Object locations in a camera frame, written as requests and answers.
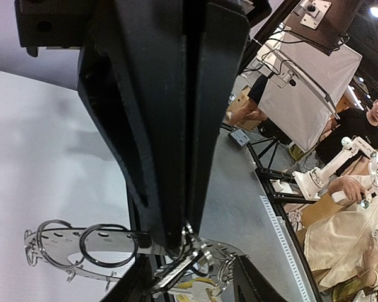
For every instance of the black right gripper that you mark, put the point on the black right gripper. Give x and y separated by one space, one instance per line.
69 22

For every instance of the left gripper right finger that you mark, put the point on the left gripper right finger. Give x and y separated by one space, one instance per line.
250 285

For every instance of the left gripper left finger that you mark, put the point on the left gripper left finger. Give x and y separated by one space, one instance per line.
136 285

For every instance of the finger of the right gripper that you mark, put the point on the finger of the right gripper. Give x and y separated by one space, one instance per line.
132 78
214 56

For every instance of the round metal keyring disc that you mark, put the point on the round metal keyring disc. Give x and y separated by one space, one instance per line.
110 246

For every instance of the white fabric light tent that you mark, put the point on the white fabric light tent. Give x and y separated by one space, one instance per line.
306 86

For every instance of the person in beige clothing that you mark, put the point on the person in beige clothing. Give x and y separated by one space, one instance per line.
340 249

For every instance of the man in black shirt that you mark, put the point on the man in black shirt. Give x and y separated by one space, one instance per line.
352 122

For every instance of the white slotted cable duct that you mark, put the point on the white slotted cable duct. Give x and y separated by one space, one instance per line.
292 257

